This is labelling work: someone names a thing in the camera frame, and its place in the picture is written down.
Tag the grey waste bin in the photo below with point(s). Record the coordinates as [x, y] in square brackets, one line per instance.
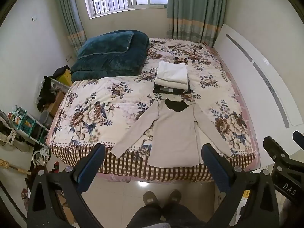
[45, 118]

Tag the person's left grey slipper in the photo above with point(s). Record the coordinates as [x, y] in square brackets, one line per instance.
[150, 198]

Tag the teal striped curtain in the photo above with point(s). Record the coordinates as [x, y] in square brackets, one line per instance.
[70, 11]
[194, 9]

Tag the cardboard box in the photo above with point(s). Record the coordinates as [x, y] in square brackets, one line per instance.
[57, 103]

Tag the white folded garment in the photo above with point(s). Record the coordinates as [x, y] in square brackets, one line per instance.
[172, 71]

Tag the cream folded garment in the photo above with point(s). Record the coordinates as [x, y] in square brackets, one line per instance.
[166, 82]

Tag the beige long-sleeve shirt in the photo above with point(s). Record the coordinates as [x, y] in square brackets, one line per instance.
[175, 133]

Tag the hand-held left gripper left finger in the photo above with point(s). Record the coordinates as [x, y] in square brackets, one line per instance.
[91, 171]

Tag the wall socket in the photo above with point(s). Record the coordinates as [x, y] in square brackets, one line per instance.
[69, 57]

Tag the yellow box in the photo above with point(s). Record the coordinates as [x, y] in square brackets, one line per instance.
[65, 78]

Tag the person's grey slipper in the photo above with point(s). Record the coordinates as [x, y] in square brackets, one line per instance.
[150, 198]
[174, 197]

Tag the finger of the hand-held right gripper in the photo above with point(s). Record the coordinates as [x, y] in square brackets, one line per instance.
[299, 138]
[273, 146]

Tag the teal velvet pillow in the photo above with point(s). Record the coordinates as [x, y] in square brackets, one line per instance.
[104, 44]

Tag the stack of folded clothes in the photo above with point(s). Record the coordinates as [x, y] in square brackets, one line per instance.
[171, 90]

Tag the teal velvet quilt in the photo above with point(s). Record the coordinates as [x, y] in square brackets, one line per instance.
[111, 64]

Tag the white headboard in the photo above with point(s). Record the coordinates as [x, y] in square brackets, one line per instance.
[256, 76]

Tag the person's legs in dark trousers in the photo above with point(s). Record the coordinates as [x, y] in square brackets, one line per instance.
[163, 216]

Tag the person's right grey slipper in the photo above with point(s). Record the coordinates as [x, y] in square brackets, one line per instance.
[174, 197]

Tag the bed with floral sheet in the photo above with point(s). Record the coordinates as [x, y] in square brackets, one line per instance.
[99, 109]

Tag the black clothing heap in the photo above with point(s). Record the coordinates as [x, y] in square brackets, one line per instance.
[46, 92]

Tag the teal shelf rack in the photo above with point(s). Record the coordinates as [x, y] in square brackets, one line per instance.
[28, 125]

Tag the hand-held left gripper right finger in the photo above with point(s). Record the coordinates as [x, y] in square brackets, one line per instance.
[215, 168]

